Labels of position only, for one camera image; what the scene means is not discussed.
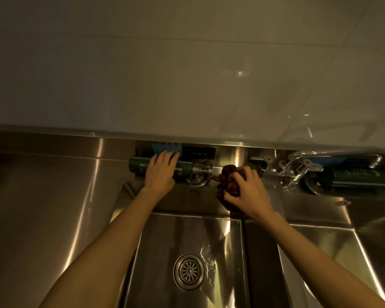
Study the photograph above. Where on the stainless steel sink counter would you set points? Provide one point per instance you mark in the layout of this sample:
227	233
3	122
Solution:
51	202

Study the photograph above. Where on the person's right thumb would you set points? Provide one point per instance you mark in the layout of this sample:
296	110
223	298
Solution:
231	198

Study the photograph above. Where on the green water filter cartridge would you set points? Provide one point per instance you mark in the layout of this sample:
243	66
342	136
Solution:
362	178
138	166

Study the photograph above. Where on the chrome pipe fitting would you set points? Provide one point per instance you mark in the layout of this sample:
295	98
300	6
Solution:
314	186
200	174

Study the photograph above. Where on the person's right hand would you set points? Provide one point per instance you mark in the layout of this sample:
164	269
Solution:
251	195

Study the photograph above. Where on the dark brown cloth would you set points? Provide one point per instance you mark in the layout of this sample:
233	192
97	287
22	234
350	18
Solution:
228	182

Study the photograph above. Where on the person's left middle finger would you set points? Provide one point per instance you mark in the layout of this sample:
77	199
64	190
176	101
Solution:
168	160

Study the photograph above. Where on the person's left forearm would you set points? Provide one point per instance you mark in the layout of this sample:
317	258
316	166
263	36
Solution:
102	256

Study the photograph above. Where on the steel sink basin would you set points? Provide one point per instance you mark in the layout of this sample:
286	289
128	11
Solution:
343	253
166	253

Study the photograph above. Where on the person's right forearm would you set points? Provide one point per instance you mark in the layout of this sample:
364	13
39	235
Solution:
314	263

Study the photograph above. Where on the round steel drain strainer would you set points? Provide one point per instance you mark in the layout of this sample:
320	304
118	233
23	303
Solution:
189	272

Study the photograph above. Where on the person's left little finger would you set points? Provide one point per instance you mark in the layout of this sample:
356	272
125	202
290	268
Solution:
153	162

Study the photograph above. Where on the small round steel cap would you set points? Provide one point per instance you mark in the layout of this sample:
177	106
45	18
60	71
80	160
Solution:
342	202

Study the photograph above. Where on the person's left hand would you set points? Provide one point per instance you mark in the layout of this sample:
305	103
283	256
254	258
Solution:
159	178

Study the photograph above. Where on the black and blue filter bracket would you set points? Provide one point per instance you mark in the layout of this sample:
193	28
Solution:
197	152
332	162

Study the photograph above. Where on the chrome faucet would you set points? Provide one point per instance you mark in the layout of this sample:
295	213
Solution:
292	171

